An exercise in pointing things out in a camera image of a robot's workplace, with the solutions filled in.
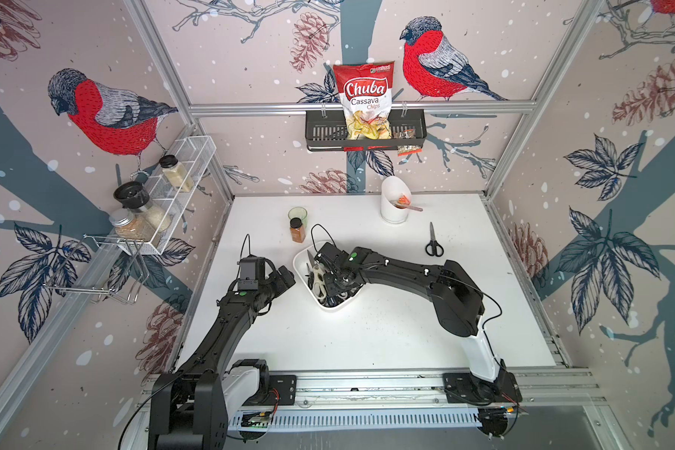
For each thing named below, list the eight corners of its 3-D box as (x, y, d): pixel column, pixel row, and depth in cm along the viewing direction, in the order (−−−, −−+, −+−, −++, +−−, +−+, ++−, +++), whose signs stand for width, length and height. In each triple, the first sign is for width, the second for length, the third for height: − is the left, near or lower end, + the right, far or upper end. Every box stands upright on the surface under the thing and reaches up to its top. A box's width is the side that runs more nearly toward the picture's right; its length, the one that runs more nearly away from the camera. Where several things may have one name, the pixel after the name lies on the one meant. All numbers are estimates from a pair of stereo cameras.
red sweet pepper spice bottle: (292, 246, 107) (288, 231, 99) (294, 233, 111) (290, 217, 103) (304, 246, 107) (301, 231, 99) (305, 233, 111) (302, 217, 103)
